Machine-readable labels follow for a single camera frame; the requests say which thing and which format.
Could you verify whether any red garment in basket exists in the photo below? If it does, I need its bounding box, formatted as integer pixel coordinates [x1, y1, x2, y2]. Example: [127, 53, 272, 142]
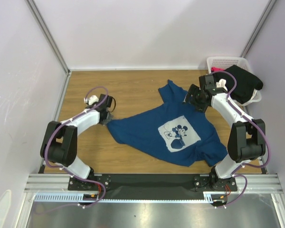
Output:
[210, 67, 224, 72]

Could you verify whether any grey slotted cable duct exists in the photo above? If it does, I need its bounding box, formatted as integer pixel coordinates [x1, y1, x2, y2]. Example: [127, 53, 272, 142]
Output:
[34, 192, 226, 204]

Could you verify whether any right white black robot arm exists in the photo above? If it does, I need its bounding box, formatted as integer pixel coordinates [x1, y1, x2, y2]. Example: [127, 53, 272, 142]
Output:
[184, 74, 270, 191]

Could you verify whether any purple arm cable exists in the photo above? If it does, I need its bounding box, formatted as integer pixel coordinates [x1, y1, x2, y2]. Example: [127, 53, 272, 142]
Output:
[35, 86, 110, 213]
[212, 70, 272, 209]

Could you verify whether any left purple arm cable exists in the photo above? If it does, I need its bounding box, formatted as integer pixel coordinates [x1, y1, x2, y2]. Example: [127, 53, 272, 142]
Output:
[35, 86, 110, 213]

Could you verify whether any left aluminium frame post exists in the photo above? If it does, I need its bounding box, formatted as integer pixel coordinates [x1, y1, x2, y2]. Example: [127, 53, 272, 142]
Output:
[25, 0, 70, 75]

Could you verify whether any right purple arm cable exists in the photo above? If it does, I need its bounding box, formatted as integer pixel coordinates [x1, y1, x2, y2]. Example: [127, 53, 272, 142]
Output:
[212, 70, 272, 209]

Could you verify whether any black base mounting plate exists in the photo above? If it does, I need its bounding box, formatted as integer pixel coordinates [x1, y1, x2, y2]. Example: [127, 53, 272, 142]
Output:
[68, 173, 238, 201]

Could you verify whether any white cream garment in basket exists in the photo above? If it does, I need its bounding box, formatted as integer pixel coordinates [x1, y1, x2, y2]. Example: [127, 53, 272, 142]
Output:
[216, 79, 228, 93]

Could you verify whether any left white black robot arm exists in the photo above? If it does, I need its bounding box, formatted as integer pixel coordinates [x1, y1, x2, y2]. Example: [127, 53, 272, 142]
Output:
[40, 94, 116, 190]

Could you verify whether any right aluminium frame post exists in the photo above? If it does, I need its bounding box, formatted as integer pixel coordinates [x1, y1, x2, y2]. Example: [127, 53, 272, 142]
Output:
[240, 0, 278, 58]

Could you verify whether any white plastic laundry basket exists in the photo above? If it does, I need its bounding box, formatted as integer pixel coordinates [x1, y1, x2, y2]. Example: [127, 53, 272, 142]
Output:
[206, 57, 262, 106]

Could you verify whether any black t shirt in basket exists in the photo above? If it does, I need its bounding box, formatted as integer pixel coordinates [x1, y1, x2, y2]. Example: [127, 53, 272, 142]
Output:
[213, 65, 263, 105]

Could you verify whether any blue printed t shirt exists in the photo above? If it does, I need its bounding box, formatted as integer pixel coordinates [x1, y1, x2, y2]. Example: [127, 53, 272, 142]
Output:
[107, 80, 228, 167]

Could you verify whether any aluminium frame post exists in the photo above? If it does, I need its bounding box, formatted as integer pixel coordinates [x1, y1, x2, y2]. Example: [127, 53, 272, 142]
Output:
[25, 0, 70, 75]
[240, 0, 278, 58]

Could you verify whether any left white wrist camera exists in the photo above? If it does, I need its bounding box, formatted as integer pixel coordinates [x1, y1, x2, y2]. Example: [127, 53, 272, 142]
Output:
[84, 95, 99, 106]

